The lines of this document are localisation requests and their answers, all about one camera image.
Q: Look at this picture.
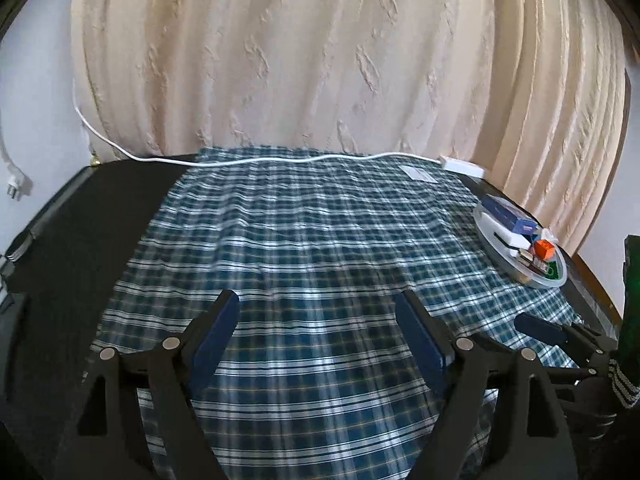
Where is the white wall plug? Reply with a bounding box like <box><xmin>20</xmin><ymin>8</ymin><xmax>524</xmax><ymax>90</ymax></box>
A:
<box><xmin>0</xmin><ymin>132</ymin><xmax>32</xmax><ymax>202</ymax></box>

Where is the clear plastic bowl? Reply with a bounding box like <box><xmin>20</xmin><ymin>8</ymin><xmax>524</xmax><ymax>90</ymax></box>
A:
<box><xmin>473</xmin><ymin>195</ymin><xmax>567</xmax><ymax>289</ymax></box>

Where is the plaid blue tablecloth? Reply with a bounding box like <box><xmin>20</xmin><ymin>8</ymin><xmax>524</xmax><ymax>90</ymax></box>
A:
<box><xmin>92</xmin><ymin>146</ymin><xmax>576</xmax><ymax>479</ymax></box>

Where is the orange toy brick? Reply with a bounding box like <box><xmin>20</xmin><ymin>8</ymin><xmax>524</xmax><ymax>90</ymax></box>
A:
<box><xmin>533</xmin><ymin>240</ymin><xmax>555</xmax><ymax>261</ymax></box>

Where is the beige patterned curtain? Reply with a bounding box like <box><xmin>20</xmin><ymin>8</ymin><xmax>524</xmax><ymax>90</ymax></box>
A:
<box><xmin>72</xmin><ymin>0</ymin><xmax>626</xmax><ymax>252</ymax></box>

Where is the white paper label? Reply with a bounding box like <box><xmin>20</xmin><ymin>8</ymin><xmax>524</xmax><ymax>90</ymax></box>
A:
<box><xmin>400</xmin><ymin>165</ymin><xmax>436</xmax><ymax>183</ymax></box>

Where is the white power cable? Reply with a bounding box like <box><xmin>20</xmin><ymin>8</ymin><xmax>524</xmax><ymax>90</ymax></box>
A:
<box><xmin>71</xmin><ymin>79</ymin><xmax>444</xmax><ymax>166</ymax></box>

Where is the blue card box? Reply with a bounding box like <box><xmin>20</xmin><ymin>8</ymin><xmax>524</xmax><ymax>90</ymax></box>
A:
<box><xmin>480</xmin><ymin>195</ymin><xmax>538</xmax><ymax>235</ymax></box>

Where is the white foam block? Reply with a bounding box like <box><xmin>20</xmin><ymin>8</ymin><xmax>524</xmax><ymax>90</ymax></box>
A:
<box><xmin>480</xmin><ymin>212</ymin><xmax>530</xmax><ymax>249</ymax></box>

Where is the white power strip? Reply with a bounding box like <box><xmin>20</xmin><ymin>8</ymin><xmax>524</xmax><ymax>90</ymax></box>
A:
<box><xmin>439</xmin><ymin>156</ymin><xmax>486</xmax><ymax>179</ymax></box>

